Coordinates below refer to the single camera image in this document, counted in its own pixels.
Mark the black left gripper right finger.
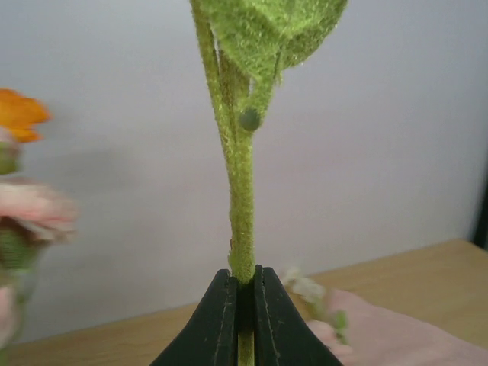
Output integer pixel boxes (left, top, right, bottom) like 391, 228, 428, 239
254, 265, 342, 366

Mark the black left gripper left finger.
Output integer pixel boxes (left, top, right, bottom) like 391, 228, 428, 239
151, 269, 237, 366

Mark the pink wrapping paper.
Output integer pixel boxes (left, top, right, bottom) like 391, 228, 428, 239
307, 290, 487, 366

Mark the pink carnation stem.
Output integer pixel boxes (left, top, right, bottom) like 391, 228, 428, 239
1, 127, 77, 349

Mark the pale peach poppy stem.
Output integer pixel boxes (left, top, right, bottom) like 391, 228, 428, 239
191, 1, 347, 365

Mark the orange poppy stem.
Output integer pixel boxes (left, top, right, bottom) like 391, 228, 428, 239
1, 88, 52, 143

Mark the white blossom fuzzy stem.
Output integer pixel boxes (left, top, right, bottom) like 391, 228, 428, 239
281, 267, 348, 347

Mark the right black frame post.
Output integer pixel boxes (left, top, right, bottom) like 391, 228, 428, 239
471, 169, 488, 250

